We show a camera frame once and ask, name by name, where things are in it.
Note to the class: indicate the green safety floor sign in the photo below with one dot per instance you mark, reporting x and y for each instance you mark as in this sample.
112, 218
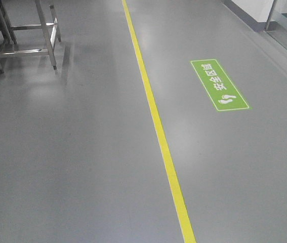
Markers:
222, 92

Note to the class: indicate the metal glass partition post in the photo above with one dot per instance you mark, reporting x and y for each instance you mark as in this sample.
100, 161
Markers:
270, 15

